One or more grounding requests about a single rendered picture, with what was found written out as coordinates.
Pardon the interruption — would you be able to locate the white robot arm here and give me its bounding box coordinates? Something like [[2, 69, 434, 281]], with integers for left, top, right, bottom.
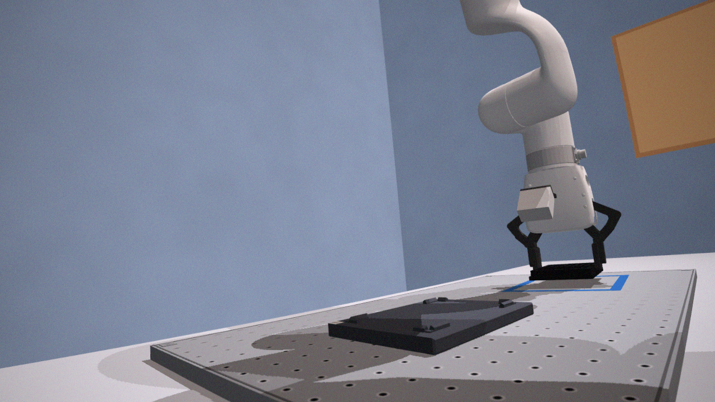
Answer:
[[460, 0, 587, 222]]

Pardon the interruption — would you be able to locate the blue tape outline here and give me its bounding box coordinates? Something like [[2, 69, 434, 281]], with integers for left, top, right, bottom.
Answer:
[[501, 275, 629, 292]]

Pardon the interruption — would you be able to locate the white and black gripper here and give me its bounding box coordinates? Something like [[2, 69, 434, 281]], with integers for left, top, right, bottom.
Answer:
[[507, 163, 621, 270]]

